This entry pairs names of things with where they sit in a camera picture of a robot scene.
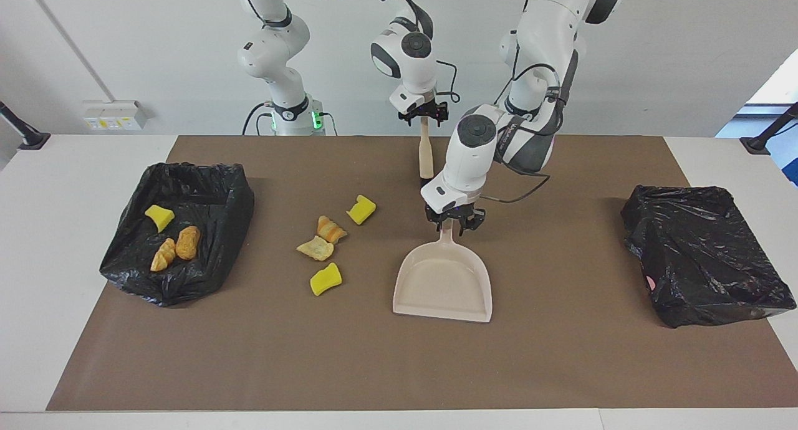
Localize orange striped croissant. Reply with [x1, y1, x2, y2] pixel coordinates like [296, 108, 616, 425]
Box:
[150, 237, 177, 272]
[317, 216, 348, 244]

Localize brown table mat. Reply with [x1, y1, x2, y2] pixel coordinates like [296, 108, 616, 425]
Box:
[47, 135, 798, 412]

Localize black bag-lined bin pink mark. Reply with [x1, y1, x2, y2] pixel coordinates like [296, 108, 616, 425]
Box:
[620, 184, 797, 329]

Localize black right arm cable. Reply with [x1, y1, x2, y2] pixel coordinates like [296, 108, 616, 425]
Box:
[296, 0, 461, 103]

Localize black base power cable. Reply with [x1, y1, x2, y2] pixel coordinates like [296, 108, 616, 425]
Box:
[242, 103, 275, 136]

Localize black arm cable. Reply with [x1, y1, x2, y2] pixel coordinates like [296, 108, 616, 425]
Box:
[480, 62, 565, 204]
[296, 0, 461, 103]

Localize beige plastic dustpan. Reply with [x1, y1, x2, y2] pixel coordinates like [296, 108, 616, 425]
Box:
[392, 221, 493, 323]

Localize black clamp post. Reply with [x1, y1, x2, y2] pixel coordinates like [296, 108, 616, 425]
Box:
[0, 101, 50, 151]
[740, 102, 798, 155]

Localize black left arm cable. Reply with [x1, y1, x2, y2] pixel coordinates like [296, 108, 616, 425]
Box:
[480, 62, 565, 204]

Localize beige hand brush black bristles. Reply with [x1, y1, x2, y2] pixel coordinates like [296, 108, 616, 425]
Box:
[418, 117, 435, 188]

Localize green and yellow sponge piece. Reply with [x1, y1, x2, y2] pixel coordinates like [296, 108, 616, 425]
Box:
[145, 205, 176, 233]

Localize white wall cable duct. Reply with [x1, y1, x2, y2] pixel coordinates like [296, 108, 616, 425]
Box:
[24, 0, 117, 103]

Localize white wall socket panel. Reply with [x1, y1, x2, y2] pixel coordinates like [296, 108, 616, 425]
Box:
[82, 100, 149, 131]

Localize brown textured bread roll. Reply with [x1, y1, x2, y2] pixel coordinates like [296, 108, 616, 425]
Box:
[175, 226, 201, 260]

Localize pale pastry piece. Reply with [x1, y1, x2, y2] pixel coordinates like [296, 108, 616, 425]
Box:
[296, 236, 335, 262]

